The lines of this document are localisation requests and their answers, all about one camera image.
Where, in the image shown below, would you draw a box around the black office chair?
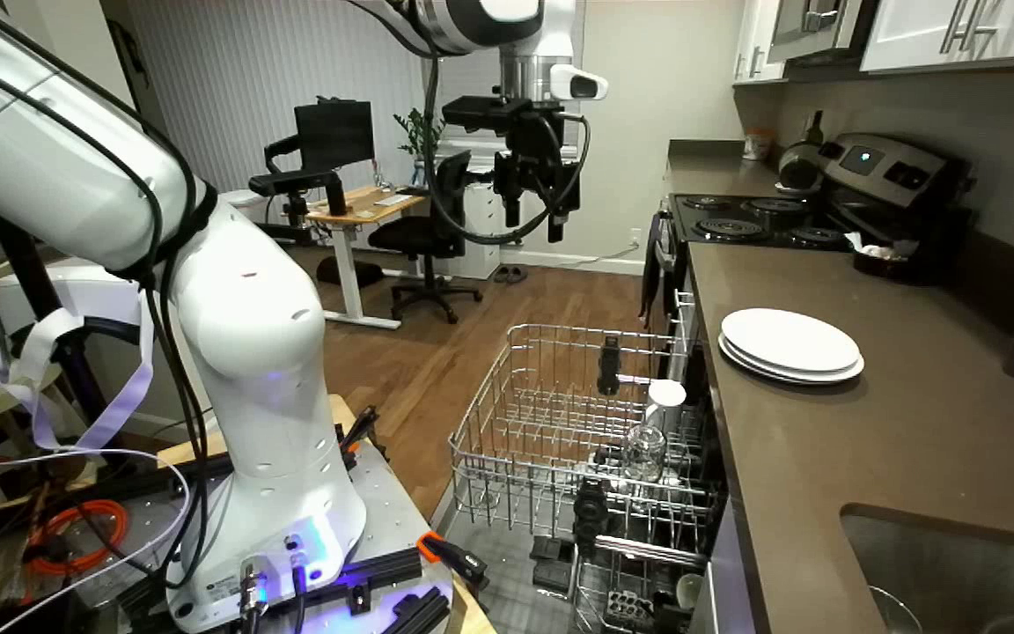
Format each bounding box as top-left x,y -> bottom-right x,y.
370,156 -> 482,319

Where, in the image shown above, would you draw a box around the steel kitchen sink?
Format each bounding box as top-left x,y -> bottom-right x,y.
841,508 -> 1014,634

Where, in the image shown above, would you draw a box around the wooden desk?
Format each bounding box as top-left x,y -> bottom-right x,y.
305,186 -> 420,330

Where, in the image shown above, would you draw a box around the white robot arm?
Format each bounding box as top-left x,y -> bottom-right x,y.
0,22 -> 370,634

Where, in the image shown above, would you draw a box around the wire dishwasher rack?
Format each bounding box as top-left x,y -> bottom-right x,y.
447,325 -> 723,564

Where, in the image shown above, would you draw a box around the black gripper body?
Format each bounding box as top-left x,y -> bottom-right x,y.
444,96 -> 570,191

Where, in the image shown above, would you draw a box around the orange cable coil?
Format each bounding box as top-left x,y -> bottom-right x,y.
22,496 -> 134,581

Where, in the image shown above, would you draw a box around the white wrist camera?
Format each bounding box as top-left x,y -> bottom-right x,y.
548,62 -> 609,101

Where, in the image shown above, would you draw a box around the potted green plant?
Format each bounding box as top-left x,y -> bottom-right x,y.
394,109 -> 444,186

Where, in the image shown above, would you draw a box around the black stove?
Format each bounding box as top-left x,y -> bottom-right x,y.
642,135 -> 968,325

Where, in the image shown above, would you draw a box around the white upper cabinets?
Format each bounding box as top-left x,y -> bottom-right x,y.
733,0 -> 1014,83

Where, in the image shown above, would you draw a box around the white cup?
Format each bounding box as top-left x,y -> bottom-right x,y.
649,382 -> 685,411

